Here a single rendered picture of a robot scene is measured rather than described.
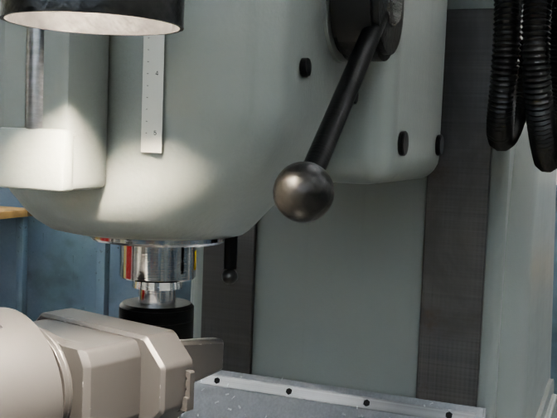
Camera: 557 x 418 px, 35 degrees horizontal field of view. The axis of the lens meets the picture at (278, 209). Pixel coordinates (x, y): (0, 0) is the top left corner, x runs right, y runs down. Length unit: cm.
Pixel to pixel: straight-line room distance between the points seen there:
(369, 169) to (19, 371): 28
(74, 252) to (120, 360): 524
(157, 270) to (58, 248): 526
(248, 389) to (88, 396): 49
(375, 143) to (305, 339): 37
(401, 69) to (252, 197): 18
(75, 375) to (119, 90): 15
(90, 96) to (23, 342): 13
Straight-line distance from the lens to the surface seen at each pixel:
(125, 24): 40
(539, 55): 67
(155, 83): 45
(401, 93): 63
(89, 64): 45
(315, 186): 41
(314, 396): 93
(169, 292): 55
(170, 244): 52
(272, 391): 94
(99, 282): 469
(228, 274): 53
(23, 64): 45
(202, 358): 55
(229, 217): 49
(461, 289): 87
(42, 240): 585
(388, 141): 61
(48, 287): 587
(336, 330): 92
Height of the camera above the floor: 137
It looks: 4 degrees down
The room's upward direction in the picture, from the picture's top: 2 degrees clockwise
